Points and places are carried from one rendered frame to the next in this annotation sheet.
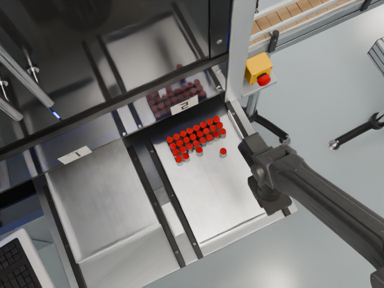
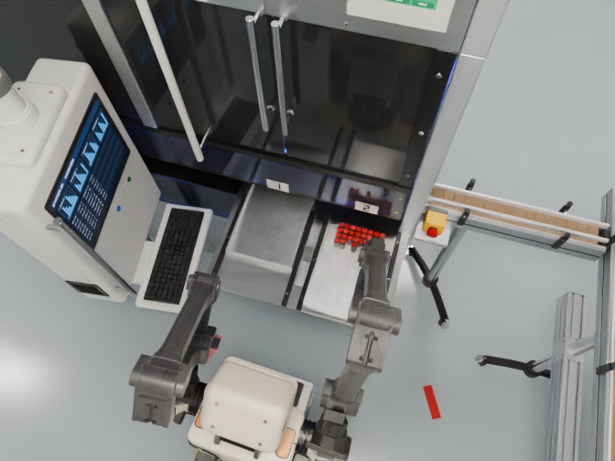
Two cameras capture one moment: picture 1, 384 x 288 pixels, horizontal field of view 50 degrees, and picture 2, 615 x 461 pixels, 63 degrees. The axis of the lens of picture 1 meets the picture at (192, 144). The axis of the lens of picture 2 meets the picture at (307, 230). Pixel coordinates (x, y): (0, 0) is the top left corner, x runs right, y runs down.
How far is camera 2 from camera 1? 69 cm
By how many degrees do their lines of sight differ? 15
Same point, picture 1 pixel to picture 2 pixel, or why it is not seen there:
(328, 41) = (549, 279)
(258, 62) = (436, 218)
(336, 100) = (514, 328)
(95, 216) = (258, 234)
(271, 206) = (360, 292)
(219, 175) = (354, 273)
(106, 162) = (292, 209)
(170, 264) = (277, 298)
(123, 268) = (247, 276)
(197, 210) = (321, 281)
